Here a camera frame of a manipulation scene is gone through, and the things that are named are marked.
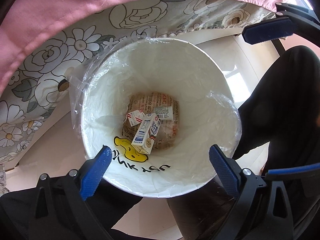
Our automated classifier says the white round trash bin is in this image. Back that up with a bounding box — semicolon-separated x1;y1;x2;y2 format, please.
79;38;241;198

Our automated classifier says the blue white milk carton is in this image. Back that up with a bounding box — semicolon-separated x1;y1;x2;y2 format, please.
131;113;161;154

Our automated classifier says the red striped small carton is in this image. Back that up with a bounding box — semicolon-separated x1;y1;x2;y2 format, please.
126;110;145;127

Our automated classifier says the brown printed paper bag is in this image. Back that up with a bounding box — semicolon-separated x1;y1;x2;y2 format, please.
121;92;180;154

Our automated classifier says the person's black trouser leg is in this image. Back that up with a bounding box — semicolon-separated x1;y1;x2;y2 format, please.
233;46;319;172

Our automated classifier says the grey floral bed sheet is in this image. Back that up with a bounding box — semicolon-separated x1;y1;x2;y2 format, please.
0;0;276;193

